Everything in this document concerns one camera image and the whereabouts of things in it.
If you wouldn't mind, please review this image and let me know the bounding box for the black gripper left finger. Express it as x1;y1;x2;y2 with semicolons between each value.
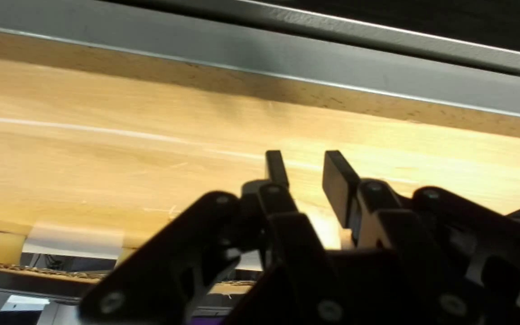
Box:
78;150;329;325

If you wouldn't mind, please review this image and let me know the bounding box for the small white block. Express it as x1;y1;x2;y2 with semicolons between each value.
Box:
22;222;123;262

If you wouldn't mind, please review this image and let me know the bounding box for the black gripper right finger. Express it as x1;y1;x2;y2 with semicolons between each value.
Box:
322;150;520;325

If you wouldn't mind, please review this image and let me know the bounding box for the grey metal tool drawer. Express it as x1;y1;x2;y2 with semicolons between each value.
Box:
105;0;520;83

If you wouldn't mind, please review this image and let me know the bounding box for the grey tool cabinet wooden top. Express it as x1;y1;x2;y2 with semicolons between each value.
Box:
0;0;520;303

